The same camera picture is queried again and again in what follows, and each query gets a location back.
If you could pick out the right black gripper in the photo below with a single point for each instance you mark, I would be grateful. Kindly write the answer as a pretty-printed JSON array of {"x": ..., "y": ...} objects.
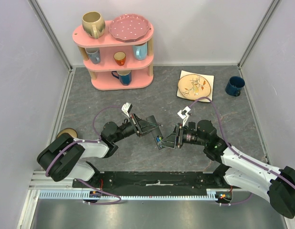
[{"x": 179, "y": 137}]

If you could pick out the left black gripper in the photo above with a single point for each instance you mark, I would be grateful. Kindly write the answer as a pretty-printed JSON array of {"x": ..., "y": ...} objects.
[{"x": 143, "y": 127}]

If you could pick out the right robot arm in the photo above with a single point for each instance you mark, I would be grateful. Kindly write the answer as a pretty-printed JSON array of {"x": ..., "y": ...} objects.
[{"x": 275, "y": 185}]

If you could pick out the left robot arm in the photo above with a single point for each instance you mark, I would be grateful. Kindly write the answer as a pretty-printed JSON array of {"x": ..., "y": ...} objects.
[{"x": 61, "y": 158}]

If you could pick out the dark blue mug on shelf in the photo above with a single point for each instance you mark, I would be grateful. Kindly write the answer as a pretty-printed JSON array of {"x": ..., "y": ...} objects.
[{"x": 125, "y": 76}]

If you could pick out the round beige painted plate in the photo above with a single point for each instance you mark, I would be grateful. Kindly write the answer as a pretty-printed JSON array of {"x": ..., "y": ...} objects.
[{"x": 193, "y": 86}]

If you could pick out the white square plate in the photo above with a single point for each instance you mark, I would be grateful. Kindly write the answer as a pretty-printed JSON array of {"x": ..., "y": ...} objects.
[{"x": 210, "y": 79}]

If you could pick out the pink three-tier shelf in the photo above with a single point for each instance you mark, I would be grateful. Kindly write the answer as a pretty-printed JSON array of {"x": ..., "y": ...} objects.
[{"x": 101, "y": 77}]

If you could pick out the orange cup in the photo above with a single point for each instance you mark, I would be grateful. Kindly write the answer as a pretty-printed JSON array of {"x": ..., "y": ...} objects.
[{"x": 120, "y": 58}]

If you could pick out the light blue mug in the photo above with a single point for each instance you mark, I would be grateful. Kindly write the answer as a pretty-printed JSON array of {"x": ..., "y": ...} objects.
[{"x": 140, "y": 51}]

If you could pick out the brown ceramic bowl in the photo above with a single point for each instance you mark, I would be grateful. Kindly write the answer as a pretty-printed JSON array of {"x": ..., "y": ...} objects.
[{"x": 66, "y": 131}]

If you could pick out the navy blue cup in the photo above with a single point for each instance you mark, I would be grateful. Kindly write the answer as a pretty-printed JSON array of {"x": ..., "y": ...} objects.
[{"x": 234, "y": 86}]

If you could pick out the grey-blue mug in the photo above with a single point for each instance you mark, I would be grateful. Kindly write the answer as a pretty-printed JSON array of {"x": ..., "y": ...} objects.
[{"x": 94, "y": 55}]

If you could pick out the pink polka dot plate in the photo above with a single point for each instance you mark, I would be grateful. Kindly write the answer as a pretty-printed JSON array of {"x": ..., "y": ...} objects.
[{"x": 129, "y": 27}]

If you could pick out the beige ceramic mug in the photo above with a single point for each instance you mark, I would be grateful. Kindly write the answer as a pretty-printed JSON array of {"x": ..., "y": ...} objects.
[{"x": 93, "y": 24}]

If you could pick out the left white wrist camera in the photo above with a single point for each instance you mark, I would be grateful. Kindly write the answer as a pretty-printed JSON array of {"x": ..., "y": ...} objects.
[{"x": 126, "y": 109}]

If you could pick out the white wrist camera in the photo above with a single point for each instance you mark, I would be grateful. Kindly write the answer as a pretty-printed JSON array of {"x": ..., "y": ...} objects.
[
  {"x": 183, "y": 114},
  {"x": 126, "y": 109}
]

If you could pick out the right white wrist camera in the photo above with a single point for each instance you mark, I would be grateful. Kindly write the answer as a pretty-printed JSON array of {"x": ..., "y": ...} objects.
[{"x": 183, "y": 114}]

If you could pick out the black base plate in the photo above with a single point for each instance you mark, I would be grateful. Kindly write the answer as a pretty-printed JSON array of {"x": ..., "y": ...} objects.
[{"x": 124, "y": 183}]

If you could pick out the aluminium cable duct rail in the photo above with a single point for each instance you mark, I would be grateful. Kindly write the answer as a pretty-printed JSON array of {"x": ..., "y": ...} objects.
[{"x": 93, "y": 195}]

